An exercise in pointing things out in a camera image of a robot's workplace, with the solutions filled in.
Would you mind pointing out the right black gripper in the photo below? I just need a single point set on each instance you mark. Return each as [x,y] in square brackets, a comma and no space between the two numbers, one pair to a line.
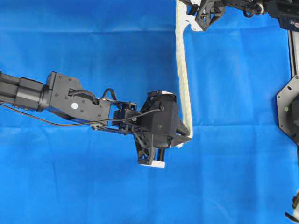
[203,13]

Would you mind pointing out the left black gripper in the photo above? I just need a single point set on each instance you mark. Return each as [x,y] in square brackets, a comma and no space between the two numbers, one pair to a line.
[160,128]

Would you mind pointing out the yellow striped towel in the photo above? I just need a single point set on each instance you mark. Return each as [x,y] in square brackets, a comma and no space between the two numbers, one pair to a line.
[184,92]

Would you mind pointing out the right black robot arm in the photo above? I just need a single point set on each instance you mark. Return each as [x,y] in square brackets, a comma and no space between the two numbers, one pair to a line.
[285,11]

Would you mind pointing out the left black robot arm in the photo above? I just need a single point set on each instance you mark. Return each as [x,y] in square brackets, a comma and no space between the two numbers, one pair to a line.
[65,97]

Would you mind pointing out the blue table cloth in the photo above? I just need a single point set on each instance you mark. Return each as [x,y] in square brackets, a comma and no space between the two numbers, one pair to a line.
[239,168]

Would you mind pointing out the black white clip object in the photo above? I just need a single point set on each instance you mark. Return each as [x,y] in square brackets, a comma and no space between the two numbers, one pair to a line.
[294,217]

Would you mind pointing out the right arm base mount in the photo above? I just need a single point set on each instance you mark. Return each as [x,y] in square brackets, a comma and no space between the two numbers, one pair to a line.
[288,97]

